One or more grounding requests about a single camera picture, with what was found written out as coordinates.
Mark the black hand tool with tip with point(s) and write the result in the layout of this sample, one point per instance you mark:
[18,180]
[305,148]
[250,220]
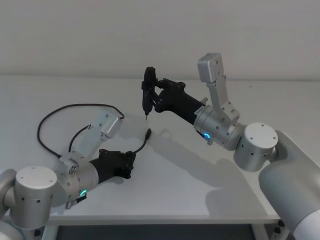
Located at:
[147,97]

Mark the small black knob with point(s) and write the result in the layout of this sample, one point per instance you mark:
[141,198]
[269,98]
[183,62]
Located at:
[37,231]
[276,231]

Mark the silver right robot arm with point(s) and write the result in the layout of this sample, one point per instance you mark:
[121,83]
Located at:
[260,145]

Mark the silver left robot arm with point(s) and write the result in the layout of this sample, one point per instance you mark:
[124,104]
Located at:
[35,182]

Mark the dark panel under table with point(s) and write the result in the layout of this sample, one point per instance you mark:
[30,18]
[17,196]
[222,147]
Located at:
[155,232]

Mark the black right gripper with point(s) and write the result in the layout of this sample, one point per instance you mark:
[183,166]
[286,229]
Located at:
[177,102]

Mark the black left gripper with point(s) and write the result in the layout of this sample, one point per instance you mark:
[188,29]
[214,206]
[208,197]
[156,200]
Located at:
[110,163]

